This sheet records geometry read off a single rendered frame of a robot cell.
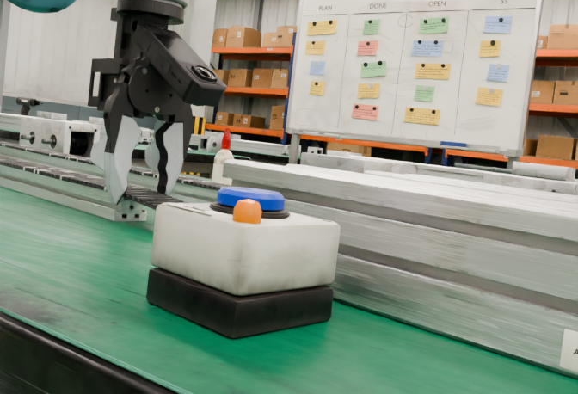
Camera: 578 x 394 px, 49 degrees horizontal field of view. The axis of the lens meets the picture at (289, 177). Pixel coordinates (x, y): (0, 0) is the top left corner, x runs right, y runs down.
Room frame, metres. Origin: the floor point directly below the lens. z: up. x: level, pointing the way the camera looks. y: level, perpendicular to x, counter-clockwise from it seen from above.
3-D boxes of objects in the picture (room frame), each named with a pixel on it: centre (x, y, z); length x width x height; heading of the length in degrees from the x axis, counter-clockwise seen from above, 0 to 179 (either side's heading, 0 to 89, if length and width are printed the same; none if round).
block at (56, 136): (1.45, 0.51, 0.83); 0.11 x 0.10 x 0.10; 140
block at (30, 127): (1.54, 0.60, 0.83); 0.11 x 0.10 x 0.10; 141
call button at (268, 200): (0.38, 0.02, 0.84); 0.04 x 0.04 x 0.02
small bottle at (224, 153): (1.18, 0.12, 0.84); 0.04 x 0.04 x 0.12
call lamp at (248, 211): (0.34, 0.02, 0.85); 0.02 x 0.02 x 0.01
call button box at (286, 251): (0.38, 0.02, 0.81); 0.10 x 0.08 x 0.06; 137
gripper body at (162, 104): (0.70, 0.17, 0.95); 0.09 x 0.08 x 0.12; 47
